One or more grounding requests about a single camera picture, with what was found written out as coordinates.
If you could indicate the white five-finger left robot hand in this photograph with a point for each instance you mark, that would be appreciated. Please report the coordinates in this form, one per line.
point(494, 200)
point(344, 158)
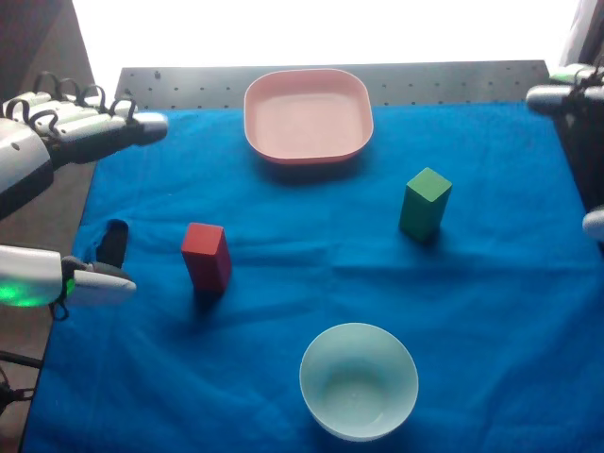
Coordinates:
point(23, 146)

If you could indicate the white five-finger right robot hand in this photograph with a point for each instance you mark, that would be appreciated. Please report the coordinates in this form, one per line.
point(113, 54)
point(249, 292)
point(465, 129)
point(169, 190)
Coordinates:
point(582, 141)

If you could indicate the green rectangular block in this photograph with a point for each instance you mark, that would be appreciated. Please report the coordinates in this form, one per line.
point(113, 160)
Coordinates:
point(422, 207)

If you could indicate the red cube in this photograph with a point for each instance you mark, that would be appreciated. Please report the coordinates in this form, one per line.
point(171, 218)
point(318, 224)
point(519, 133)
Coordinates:
point(207, 264)

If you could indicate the pink plate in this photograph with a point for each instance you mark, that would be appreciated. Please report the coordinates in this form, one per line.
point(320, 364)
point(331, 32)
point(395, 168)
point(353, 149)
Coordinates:
point(307, 122)

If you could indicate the black perforated board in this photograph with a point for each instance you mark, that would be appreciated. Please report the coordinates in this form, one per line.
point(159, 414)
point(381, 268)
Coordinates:
point(189, 89)

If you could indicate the blue table cloth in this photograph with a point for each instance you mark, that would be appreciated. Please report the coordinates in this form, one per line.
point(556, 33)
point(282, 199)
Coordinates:
point(283, 283)

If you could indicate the light blue bowl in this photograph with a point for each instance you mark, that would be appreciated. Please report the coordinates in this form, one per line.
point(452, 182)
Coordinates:
point(358, 382)

